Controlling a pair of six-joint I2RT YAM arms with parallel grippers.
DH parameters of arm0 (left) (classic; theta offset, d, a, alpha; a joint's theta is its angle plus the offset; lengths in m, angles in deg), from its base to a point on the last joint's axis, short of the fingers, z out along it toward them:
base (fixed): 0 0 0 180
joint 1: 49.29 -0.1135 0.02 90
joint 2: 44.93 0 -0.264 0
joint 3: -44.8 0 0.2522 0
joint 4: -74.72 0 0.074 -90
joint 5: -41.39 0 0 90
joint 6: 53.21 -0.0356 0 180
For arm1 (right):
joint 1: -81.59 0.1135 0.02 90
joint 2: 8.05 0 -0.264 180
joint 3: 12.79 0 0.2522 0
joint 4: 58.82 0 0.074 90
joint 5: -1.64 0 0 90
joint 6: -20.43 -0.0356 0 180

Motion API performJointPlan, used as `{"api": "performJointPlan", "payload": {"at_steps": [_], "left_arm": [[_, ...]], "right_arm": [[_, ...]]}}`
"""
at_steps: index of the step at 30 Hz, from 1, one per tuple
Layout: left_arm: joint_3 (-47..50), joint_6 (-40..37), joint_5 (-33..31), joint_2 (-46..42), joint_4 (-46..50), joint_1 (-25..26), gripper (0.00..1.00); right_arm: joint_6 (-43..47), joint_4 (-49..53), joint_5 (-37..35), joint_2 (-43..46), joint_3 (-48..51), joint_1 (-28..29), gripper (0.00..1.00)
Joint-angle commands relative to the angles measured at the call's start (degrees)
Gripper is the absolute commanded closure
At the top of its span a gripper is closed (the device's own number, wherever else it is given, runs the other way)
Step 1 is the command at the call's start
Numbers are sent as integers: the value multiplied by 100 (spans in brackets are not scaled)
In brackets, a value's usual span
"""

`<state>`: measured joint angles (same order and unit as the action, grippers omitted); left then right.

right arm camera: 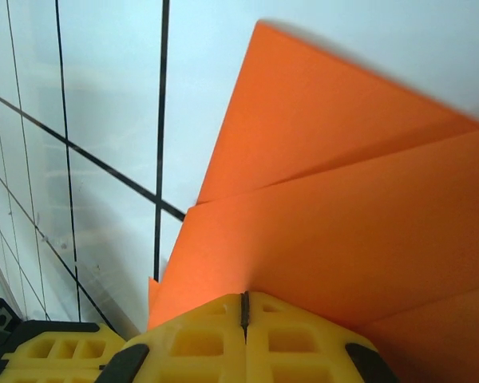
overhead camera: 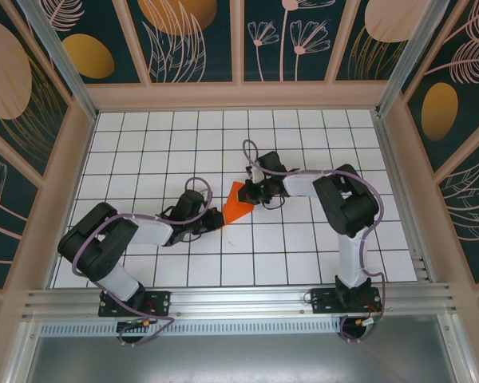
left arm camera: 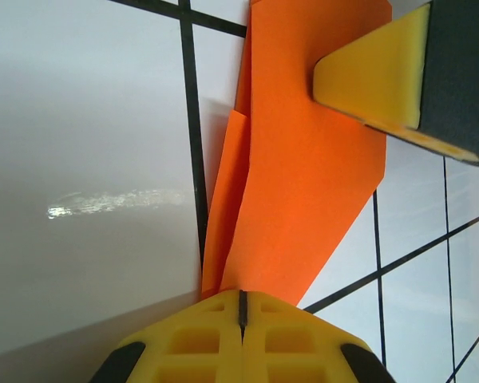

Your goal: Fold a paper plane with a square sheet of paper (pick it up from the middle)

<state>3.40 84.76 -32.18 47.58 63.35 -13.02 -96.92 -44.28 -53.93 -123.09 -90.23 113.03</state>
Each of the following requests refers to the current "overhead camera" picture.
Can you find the orange cloth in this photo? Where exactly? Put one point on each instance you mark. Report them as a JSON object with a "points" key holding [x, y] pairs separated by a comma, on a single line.
{"points": [[235, 211]]}

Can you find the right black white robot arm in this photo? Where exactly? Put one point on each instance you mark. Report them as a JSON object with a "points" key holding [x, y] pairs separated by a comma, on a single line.
{"points": [[343, 203]]}

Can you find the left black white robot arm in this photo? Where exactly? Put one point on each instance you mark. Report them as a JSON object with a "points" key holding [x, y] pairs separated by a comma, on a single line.
{"points": [[96, 239]]}

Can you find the left small circuit board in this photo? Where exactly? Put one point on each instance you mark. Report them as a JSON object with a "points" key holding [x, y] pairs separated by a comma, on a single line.
{"points": [[133, 322]]}

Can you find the small circuit board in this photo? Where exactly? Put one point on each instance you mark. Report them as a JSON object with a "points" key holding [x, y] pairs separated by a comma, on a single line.
{"points": [[133, 322], [367, 321]]}

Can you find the grey metal panel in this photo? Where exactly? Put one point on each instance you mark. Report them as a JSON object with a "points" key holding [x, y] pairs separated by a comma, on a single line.
{"points": [[239, 359]]}

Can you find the right small circuit board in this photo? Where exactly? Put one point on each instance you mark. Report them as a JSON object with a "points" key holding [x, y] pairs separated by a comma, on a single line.
{"points": [[367, 321]]}

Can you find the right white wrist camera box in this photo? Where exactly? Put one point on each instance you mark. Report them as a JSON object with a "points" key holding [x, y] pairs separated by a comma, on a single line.
{"points": [[257, 174]]}

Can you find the long aluminium mounting rail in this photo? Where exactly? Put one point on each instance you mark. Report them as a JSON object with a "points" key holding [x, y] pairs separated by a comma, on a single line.
{"points": [[239, 297]]}

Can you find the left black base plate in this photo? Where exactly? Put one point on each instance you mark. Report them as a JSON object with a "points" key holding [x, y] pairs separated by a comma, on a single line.
{"points": [[159, 301]]}

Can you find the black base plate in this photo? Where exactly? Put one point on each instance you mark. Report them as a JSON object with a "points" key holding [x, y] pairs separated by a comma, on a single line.
{"points": [[323, 301], [159, 301]]}

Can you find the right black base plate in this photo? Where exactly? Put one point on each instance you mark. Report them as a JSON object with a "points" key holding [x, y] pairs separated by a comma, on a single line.
{"points": [[323, 301]]}

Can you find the aluminium side rail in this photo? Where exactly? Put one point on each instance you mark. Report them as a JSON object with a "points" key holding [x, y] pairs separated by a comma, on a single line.
{"points": [[399, 191]]}

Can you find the aluminium frame post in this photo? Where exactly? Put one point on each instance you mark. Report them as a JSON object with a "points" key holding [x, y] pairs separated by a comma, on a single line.
{"points": [[411, 52], [60, 52]]}

